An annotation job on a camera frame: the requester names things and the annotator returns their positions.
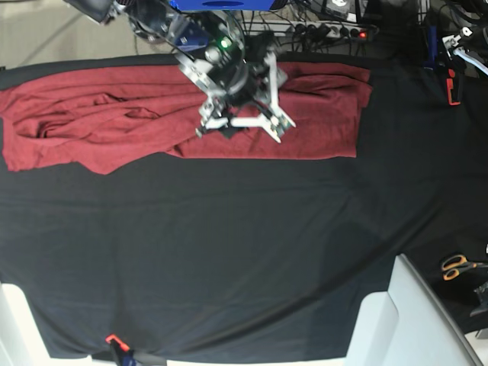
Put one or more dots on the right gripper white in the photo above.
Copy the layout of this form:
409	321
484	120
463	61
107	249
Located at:
257	109

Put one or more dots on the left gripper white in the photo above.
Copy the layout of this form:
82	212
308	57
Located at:
469	44

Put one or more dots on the red long-sleeve T-shirt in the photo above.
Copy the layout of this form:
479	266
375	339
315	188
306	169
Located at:
105	118

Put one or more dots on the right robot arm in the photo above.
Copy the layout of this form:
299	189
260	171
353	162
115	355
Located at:
237	72

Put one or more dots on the orange black clamp right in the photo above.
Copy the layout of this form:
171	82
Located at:
454	83

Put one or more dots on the white power strip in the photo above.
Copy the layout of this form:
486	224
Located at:
334	30

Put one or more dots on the blue plastic box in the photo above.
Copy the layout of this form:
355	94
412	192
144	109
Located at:
207	5

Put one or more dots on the black table cloth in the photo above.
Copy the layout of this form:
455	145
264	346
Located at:
251	260

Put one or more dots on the orange blue clamp bottom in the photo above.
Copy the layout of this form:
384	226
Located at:
122	354

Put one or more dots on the black crumpled bag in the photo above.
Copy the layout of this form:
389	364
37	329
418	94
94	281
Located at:
481	293

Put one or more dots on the white foam block right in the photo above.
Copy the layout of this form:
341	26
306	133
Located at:
407	325

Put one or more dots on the white foam block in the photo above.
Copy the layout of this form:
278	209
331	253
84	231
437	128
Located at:
407	325
21	342

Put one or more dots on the white foam block left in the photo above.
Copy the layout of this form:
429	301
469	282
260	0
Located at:
21	342

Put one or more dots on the blue clamp post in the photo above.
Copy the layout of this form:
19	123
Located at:
431	47

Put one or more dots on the yellow-handled scissors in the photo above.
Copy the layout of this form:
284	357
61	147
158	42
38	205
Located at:
458	264

